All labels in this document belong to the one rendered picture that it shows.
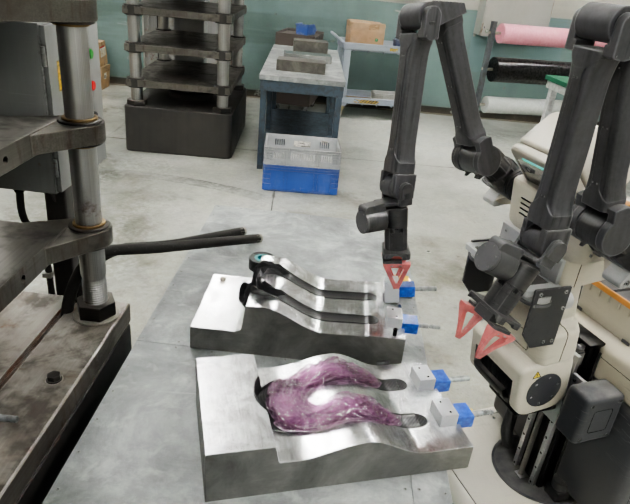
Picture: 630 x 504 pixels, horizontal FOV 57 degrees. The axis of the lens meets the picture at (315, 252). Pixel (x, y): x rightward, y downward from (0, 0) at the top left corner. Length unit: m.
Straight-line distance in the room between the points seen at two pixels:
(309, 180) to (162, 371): 3.38
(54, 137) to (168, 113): 4.01
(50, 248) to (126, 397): 0.37
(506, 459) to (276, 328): 1.01
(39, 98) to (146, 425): 0.78
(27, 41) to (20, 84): 0.10
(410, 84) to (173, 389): 0.85
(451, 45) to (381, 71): 6.39
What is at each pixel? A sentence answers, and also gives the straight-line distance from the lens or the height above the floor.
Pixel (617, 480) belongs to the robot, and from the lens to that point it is 1.84.
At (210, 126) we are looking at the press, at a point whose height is 0.28.
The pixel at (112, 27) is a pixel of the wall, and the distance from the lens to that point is 8.09.
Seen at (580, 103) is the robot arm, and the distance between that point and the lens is 1.07.
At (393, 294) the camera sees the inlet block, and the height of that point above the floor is 0.92.
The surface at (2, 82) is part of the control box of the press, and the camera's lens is 1.55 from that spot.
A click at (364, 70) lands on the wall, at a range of 7.79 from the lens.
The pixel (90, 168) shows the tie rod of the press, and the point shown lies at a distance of 1.40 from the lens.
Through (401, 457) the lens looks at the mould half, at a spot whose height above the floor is 0.85.
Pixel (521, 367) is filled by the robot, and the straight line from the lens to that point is 1.55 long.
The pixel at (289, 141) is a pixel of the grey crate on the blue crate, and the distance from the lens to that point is 4.89.
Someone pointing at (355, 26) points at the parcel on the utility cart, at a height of 1.03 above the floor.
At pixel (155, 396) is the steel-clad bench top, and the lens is 1.30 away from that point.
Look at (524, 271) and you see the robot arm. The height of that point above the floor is 1.17.
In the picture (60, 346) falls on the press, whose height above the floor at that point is 0.79.
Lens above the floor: 1.64
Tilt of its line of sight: 26 degrees down
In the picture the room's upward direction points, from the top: 6 degrees clockwise
